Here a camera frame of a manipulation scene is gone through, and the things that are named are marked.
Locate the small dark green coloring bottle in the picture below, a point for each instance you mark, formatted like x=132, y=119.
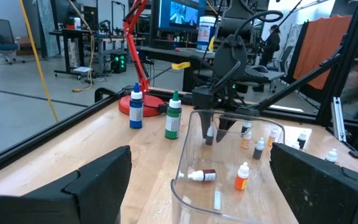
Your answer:
x=258, y=151

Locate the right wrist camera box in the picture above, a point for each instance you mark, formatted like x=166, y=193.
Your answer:
x=204, y=96

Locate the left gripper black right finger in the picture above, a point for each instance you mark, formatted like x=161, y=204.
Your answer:
x=306, y=186

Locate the clear plastic bin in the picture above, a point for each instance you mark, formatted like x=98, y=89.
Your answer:
x=197, y=193

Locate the large blue food coloring bottle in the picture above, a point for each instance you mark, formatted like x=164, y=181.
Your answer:
x=136, y=109

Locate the small orange food coloring bottle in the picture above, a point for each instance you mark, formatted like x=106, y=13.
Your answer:
x=241, y=180
x=246, y=141
x=272, y=138

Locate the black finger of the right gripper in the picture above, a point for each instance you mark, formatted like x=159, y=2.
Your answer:
x=204, y=123
x=222, y=127

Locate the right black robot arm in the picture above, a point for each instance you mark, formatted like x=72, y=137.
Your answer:
x=230, y=56

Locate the black curved frame bracket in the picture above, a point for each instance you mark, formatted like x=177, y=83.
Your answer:
x=104, y=91

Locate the computer monitor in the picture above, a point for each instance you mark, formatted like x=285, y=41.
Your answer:
x=182, y=14

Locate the small black food coloring bottle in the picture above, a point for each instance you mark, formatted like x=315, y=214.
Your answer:
x=331, y=155
x=302, y=141

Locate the computer tower green lights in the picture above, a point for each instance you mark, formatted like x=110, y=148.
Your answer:
x=118, y=62

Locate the large green food coloring bottle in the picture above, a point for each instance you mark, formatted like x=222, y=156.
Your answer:
x=173, y=121

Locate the small red food coloring bottle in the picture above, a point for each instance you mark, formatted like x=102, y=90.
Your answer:
x=202, y=175

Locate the white wipes canister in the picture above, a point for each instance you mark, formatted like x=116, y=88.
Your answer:
x=206, y=32

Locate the yellow tag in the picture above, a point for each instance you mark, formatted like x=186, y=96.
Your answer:
x=181, y=65

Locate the silver aluminium bracket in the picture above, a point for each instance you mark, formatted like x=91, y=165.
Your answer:
x=338, y=119

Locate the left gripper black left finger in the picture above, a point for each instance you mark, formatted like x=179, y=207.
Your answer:
x=104, y=186

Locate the black desk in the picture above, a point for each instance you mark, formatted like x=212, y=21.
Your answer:
x=166, y=54
x=70, y=46

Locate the orange cloth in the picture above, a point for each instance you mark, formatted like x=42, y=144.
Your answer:
x=322, y=49

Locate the gray mesh office chair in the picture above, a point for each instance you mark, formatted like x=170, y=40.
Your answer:
x=0, y=34

